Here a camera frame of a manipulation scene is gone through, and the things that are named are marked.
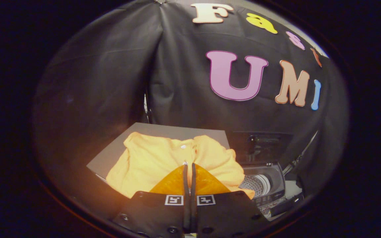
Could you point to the grey washing machine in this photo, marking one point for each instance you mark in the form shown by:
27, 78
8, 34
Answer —
270, 188

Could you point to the dark washing machine lid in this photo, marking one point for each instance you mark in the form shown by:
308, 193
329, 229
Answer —
263, 145

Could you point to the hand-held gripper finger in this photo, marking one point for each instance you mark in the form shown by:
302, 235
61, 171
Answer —
185, 185
193, 185

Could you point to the grey and white cabinet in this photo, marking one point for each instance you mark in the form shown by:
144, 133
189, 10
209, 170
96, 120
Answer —
111, 155

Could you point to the orange shirt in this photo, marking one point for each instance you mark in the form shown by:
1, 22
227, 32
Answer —
147, 162

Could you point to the black backdrop cloth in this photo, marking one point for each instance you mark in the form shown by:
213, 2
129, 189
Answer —
111, 76

